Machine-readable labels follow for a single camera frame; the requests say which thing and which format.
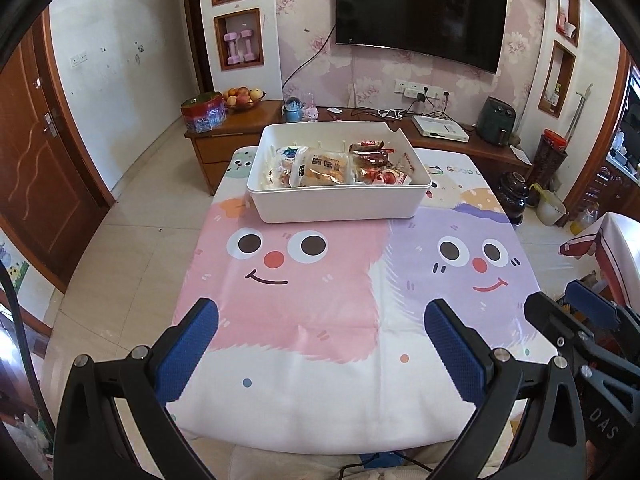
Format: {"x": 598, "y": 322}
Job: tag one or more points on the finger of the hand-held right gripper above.
{"x": 590, "y": 300}
{"x": 542, "y": 307}

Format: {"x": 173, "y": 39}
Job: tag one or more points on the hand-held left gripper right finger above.
{"x": 455, "y": 350}

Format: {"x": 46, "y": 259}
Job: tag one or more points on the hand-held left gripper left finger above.
{"x": 192, "y": 345}

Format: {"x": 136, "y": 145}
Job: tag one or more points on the large pale rice cracker packet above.
{"x": 276, "y": 177}

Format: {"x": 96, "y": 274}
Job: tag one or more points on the white plastic storage box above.
{"x": 335, "y": 205}

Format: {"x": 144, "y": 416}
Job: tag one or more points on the small red-brown snack packet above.
{"x": 372, "y": 161}

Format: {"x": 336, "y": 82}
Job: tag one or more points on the brown cake clear packet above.
{"x": 322, "y": 167}

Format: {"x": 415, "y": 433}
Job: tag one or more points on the chair with white cover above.
{"x": 620, "y": 250}

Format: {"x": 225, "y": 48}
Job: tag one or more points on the yellow bottle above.
{"x": 584, "y": 220}

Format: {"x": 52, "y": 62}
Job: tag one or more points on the white bucket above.
{"x": 551, "y": 212}

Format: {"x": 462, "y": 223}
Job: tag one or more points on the dark ceramic jar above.
{"x": 515, "y": 199}

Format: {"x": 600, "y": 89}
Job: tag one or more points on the cartoon printed tablecloth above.
{"x": 300, "y": 310}

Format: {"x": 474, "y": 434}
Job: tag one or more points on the wooden kitchen cabinet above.
{"x": 617, "y": 180}

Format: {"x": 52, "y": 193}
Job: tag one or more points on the blue power strip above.
{"x": 382, "y": 461}

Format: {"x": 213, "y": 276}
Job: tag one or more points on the dark basket with red lid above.
{"x": 548, "y": 160}

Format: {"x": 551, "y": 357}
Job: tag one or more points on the white paper sheet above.
{"x": 521, "y": 154}

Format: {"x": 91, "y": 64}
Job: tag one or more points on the dark green air fryer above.
{"x": 495, "y": 121}

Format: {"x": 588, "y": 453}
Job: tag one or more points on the wooden television cabinet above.
{"x": 220, "y": 147}

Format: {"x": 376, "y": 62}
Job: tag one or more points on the white set-top box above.
{"x": 440, "y": 128}

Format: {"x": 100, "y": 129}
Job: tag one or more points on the brown wooden door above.
{"x": 45, "y": 180}

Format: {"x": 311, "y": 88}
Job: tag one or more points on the round red blue tin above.
{"x": 204, "y": 114}

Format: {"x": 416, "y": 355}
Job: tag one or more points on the bowl of fruit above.
{"x": 242, "y": 97}

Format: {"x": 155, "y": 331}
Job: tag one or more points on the blue snow globe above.
{"x": 293, "y": 111}

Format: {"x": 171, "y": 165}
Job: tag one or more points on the pink toy figure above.
{"x": 311, "y": 110}

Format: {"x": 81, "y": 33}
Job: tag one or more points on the white cup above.
{"x": 569, "y": 25}

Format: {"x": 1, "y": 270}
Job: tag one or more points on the pink dumbbell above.
{"x": 247, "y": 46}
{"x": 231, "y": 49}

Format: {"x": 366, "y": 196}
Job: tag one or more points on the colourful wall sticker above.
{"x": 15, "y": 272}

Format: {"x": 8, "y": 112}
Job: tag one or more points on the white wall socket strip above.
{"x": 407, "y": 87}

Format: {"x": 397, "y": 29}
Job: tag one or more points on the white wall switch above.
{"x": 78, "y": 58}

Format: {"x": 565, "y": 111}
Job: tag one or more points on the black wall television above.
{"x": 420, "y": 5}

